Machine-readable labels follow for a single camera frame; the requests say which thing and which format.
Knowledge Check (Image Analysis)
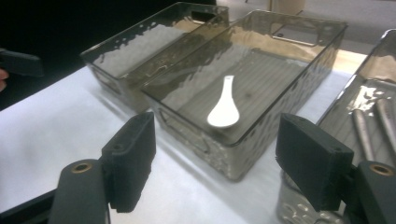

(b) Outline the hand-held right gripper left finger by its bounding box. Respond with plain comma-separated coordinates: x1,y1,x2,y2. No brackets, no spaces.
101,111,157,214

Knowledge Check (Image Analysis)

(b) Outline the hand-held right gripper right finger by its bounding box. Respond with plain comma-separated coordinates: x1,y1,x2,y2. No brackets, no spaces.
275,112,355,213

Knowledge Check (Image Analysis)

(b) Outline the metal fork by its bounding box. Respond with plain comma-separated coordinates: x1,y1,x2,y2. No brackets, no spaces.
351,108,376,162

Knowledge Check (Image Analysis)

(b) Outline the smoky transparent plastic bin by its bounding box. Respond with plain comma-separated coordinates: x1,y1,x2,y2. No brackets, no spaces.
276,28,396,224
79,1,231,115
141,9,348,182

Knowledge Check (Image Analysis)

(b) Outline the white ceramic spoon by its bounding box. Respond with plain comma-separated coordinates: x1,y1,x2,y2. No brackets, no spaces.
206,75,241,129

